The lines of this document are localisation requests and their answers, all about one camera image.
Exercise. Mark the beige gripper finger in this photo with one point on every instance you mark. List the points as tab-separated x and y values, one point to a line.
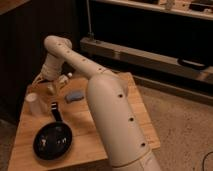
53	88
37	79

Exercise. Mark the white ribbed gripper body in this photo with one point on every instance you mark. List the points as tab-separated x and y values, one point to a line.
52	67

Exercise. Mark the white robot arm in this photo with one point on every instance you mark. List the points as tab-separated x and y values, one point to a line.
107	97

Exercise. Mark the metal vertical pole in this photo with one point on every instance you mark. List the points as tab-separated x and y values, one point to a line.
90	32

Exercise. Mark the black frying pan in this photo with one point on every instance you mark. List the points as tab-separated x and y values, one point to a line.
54	139

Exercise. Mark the long wooden bench shelf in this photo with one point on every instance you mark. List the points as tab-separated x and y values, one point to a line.
145	59

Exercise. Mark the black handle on shelf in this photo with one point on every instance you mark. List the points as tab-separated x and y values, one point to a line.
193	65

